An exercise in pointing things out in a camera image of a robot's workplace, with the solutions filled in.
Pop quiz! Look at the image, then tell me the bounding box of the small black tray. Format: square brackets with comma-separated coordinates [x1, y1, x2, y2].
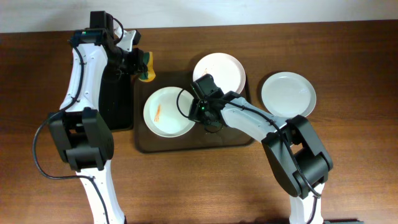
[99, 73, 133, 131]

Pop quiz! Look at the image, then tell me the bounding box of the dark base plate corner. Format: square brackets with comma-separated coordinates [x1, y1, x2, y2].
[323, 220, 365, 224]

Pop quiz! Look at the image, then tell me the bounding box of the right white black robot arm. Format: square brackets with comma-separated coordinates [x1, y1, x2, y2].
[188, 93, 333, 223]

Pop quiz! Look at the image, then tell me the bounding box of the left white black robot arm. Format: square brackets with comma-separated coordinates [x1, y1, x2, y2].
[45, 28, 150, 223]

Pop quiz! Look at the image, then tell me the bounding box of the white plate with orange stain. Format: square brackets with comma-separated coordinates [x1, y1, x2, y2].
[193, 53, 246, 93]

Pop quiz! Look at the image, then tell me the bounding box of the large brown tray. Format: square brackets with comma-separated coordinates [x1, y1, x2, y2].
[133, 71, 254, 154]

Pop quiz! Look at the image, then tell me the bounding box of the grey plate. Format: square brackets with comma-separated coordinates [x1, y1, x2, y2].
[261, 72, 317, 118]

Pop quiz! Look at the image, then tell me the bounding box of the yellow green sponge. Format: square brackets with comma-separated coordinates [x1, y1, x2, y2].
[139, 52, 155, 83]

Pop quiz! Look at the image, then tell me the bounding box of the pale green plate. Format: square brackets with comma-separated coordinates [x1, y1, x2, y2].
[143, 86, 195, 138]

